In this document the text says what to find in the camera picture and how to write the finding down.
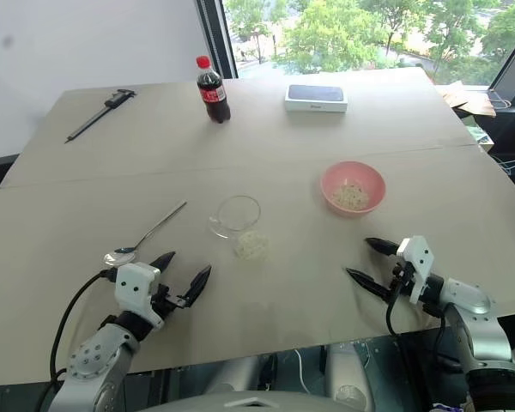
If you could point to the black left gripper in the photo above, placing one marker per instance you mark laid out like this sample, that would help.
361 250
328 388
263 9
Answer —
168 301

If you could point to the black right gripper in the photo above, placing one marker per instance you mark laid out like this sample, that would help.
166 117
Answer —
402 275

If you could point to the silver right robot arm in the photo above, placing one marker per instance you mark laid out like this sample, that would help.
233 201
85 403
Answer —
476 326

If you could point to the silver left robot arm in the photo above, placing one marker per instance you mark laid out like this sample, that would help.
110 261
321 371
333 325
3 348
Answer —
96 360

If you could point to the metal spoon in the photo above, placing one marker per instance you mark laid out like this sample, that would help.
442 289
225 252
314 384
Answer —
148 236

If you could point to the clear glass cup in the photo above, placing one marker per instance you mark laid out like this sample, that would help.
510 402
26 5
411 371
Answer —
235 216

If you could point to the pink bowl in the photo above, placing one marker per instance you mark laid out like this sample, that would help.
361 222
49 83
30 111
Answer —
353 189

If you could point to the white phone box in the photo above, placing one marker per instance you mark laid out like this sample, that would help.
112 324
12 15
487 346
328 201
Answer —
316 98

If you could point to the black digital caliper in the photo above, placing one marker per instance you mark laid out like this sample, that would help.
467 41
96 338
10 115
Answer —
101 113

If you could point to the cola bottle red cap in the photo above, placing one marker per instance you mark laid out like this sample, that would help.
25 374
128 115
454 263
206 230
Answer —
213 92

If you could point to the brown cardboard sheet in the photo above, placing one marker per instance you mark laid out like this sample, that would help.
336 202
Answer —
468 99

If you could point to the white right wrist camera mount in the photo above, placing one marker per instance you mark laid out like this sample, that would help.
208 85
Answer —
418 266

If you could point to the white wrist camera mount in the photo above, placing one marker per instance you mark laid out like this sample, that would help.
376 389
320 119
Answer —
134 288
418 266

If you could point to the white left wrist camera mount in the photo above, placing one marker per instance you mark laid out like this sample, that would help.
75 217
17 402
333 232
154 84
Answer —
134 288

